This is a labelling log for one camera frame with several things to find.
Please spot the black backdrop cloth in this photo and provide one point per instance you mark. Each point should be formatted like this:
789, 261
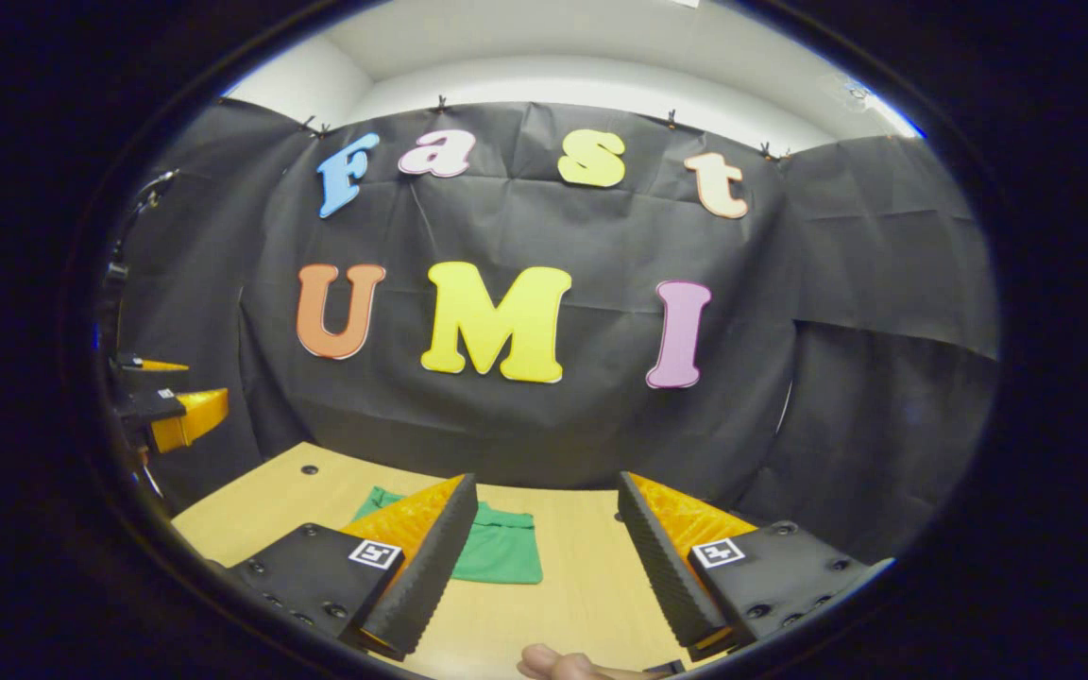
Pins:
601, 425

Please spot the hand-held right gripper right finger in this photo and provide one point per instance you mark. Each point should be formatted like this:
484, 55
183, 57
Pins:
667, 567

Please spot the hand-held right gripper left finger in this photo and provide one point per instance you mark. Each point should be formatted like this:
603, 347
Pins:
435, 557

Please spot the green polo T-shirt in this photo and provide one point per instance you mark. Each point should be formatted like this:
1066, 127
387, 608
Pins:
506, 552

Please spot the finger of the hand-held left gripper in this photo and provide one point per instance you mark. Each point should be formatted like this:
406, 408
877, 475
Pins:
161, 365
157, 404

